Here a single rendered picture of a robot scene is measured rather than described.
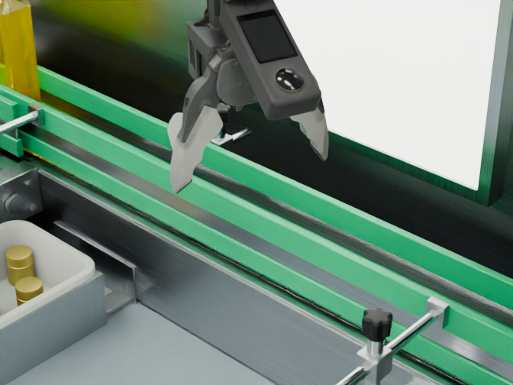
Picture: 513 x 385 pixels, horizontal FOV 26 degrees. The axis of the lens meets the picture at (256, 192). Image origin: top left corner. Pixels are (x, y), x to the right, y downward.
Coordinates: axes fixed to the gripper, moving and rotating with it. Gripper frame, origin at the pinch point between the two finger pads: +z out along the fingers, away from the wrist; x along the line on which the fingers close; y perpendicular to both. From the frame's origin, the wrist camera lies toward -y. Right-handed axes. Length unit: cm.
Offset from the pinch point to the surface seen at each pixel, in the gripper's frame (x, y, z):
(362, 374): -5.0, -13.4, 14.6
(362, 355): -5.8, -12.0, 13.6
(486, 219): -31.3, 7.0, 16.6
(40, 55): 4, 82, 21
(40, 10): 5, 75, 11
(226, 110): -9.0, 32.0, 9.7
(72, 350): 14.6, 25.7, 35.2
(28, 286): 17.9, 31.9, 28.7
